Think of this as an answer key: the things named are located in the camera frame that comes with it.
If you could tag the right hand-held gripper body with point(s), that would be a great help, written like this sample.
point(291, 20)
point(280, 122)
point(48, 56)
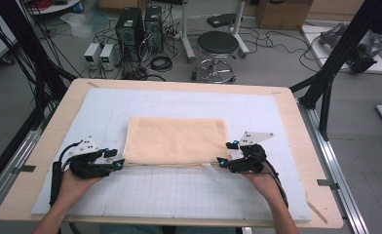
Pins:
point(249, 161)

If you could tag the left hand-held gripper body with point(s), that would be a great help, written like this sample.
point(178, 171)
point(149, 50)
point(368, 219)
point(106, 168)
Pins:
point(88, 165)

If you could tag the cream towel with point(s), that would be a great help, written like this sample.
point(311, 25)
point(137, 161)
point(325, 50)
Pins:
point(176, 139)

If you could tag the person's left hand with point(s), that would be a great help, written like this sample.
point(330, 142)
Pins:
point(75, 187)

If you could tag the person's right hand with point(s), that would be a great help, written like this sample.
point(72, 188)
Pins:
point(263, 185)

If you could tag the white grid mat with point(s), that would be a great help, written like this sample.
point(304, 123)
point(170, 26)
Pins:
point(146, 195)

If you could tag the tan tape strip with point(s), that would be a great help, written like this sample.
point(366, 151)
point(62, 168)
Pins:
point(317, 213)

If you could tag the white power supply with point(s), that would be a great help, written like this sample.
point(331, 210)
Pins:
point(91, 53)
point(107, 55)

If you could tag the black round stool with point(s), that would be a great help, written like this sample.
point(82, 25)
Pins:
point(217, 42)

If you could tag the white stand leg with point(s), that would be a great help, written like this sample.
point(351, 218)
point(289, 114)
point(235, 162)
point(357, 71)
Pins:
point(239, 29)
point(186, 39)

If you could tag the large black computer tower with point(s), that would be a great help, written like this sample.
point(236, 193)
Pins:
point(129, 32)

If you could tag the white power strip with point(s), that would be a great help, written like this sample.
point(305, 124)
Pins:
point(175, 35)

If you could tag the black flat device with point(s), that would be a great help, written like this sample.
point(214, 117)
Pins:
point(221, 20)

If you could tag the white floor board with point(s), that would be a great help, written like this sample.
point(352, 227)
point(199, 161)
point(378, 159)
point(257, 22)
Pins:
point(315, 45)

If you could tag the small black computer tower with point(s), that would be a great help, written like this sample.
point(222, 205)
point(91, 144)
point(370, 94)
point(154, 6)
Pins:
point(153, 27)

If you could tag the clear plastic bag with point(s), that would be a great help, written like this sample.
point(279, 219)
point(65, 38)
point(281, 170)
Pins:
point(77, 24)

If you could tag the cardboard box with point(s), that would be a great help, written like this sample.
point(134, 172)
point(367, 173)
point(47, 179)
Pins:
point(283, 14)

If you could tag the round white table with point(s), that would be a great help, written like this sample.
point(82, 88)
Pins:
point(56, 7)

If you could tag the grey metal bracket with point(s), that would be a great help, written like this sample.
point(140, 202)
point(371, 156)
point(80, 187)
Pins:
point(327, 183)
point(25, 168)

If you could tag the aluminium rail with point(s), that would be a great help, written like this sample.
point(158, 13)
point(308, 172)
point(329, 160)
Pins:
point(17, 156)
point(328, 162)

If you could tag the black frame post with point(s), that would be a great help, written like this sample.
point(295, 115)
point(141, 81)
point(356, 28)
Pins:
point(20, 35)
point(341, 48)

